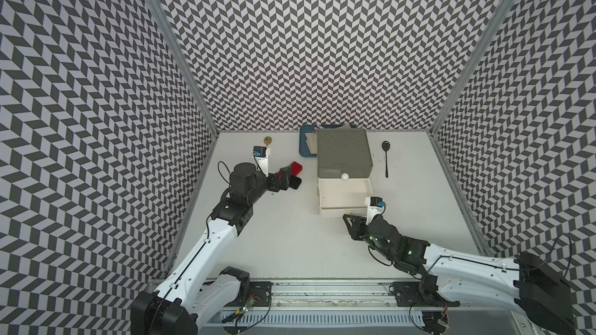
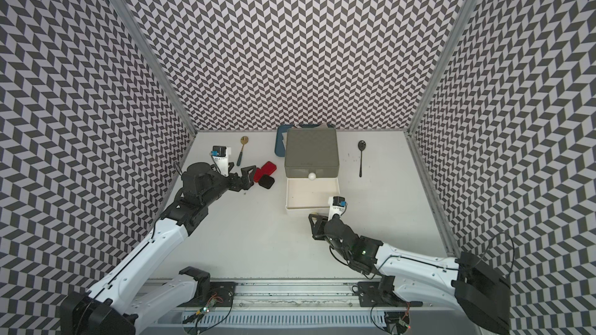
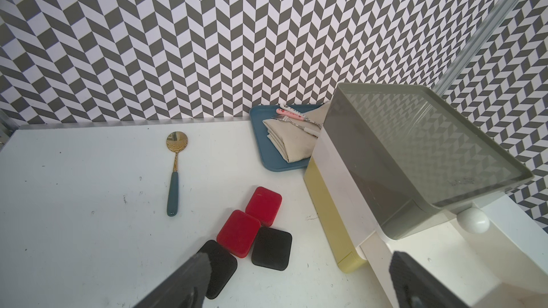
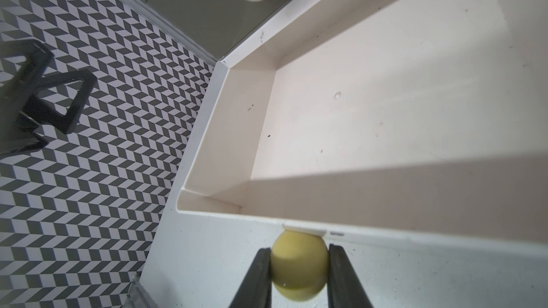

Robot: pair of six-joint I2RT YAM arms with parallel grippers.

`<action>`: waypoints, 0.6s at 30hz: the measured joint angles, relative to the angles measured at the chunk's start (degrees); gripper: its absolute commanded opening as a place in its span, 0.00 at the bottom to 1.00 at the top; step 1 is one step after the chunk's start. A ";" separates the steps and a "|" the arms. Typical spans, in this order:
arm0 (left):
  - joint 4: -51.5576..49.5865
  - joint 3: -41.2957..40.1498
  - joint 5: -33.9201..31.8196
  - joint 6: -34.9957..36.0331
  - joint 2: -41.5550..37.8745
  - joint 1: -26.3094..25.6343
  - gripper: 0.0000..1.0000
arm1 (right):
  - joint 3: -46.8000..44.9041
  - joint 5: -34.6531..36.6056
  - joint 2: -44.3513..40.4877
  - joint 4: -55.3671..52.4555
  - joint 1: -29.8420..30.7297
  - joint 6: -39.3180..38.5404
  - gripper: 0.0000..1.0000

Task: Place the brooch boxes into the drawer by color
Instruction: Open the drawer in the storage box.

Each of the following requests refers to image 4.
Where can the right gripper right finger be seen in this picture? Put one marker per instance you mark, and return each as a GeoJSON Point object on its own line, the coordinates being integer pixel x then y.
{"type": "Point", "coordinates": [344, 287]}

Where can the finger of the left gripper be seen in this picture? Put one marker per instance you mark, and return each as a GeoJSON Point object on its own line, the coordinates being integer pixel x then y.
{"type": "Point", "coordinates": [18, 131]}
{"type": "Point", "coordinates": [60, 99]}

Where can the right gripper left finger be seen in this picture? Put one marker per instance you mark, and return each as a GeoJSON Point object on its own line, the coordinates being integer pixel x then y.
{"type": "Point", "coordinates": [255, 290]}

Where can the white drawer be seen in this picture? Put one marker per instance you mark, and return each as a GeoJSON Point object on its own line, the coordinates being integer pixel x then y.
{"type": "Point", "coordinates": [414, 128]}

